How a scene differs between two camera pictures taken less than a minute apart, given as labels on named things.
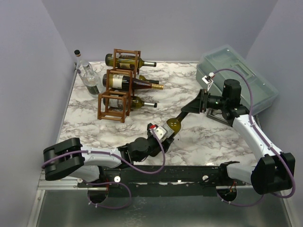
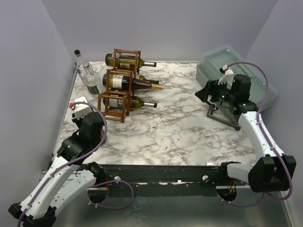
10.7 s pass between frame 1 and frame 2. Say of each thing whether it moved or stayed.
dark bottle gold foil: stayed
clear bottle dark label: stayed
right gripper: moved
